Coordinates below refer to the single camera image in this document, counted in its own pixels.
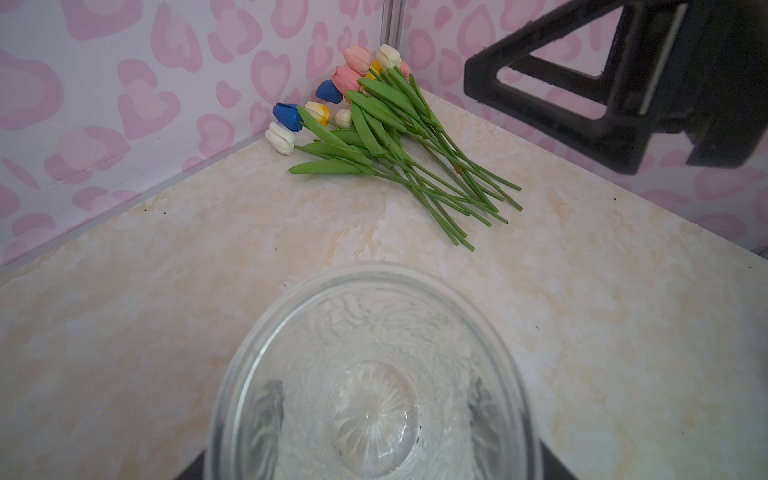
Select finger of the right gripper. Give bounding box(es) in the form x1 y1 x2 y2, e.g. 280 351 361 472
464 1 767 175

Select clear glass vase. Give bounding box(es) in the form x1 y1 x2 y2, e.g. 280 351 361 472
204 262 543 479

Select bunch of artificial tulips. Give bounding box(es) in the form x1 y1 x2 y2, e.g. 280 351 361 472
265 44 523 249

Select right corner aluminium post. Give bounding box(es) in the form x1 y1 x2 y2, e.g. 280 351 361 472
380 0 407 49

